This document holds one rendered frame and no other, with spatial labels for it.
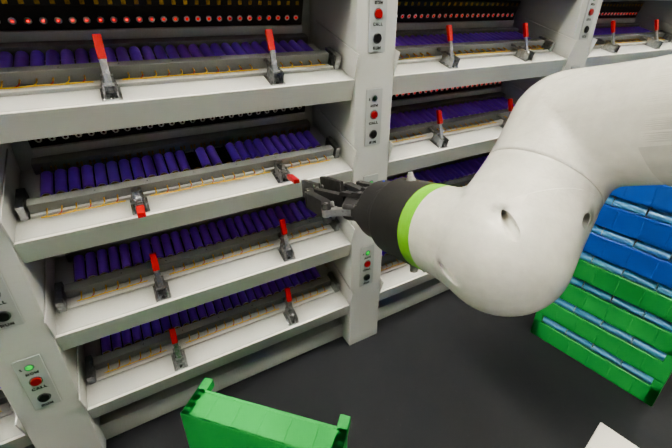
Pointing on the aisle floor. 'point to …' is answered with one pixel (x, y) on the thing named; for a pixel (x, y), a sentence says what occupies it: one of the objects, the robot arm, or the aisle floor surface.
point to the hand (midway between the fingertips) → (322, 189)
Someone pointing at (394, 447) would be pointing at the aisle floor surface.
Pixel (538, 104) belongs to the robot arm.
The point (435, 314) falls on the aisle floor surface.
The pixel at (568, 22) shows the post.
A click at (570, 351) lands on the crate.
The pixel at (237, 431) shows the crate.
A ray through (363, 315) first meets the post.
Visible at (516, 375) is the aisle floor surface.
